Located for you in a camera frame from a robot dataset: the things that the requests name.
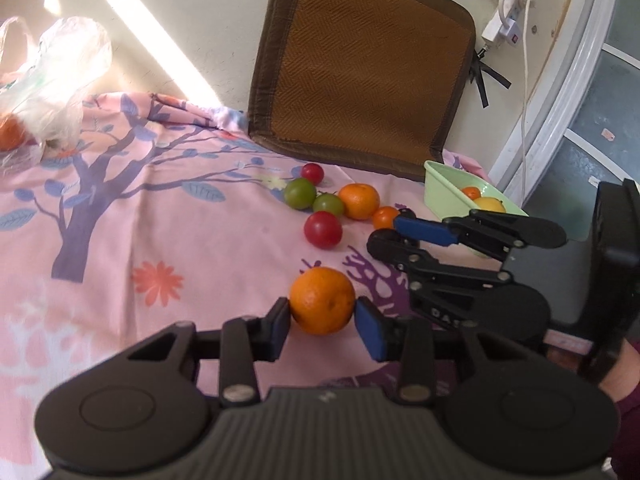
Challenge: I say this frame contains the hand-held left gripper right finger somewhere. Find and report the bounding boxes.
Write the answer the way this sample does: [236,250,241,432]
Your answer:
[354,297,544,406]

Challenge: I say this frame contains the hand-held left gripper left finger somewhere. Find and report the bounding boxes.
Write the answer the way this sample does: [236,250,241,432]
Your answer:
[127,297,292,407]

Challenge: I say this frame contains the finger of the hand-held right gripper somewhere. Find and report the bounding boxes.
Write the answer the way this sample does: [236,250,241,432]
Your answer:
[367,229,515,294]
[393,209,569,262]

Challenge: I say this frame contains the light green bowl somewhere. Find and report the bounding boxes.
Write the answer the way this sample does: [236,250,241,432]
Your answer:
[423,160,530,259]

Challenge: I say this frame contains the large orange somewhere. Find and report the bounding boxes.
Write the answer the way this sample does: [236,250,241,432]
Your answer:
[289,267,357,336]

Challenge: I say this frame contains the medium orange mandarin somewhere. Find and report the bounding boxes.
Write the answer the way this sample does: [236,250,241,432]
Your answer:
[338,183,381,221]

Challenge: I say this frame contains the green tomato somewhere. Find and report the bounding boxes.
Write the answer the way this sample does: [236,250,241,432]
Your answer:
[313,193,345,217]
[284,178,317,210]

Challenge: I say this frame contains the person's right forearm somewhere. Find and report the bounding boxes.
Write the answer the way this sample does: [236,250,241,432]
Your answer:
[597,339,640,480]

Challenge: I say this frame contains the pink printed bed sheet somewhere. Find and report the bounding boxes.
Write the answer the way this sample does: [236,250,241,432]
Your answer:
[0,91,601,480]

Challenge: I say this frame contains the brown woven seat cushion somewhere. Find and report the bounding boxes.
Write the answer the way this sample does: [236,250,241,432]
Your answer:
[247,0,477,182]

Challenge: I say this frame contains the white power strip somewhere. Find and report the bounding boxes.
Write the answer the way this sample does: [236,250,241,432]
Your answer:
[481,0,537,47]

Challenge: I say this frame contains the orange inside plastic bag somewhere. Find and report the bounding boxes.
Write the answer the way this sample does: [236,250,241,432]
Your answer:
[0,114,26,152]

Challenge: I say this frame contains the clear plastic bag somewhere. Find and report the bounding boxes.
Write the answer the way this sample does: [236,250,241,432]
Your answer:
[0,16,113,177]

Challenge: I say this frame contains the black cushion tie straps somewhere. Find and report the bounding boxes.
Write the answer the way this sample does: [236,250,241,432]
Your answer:
[467,46,512,109]

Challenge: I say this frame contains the white window frame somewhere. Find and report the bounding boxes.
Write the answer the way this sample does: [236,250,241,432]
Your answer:
[487,0,640,243]

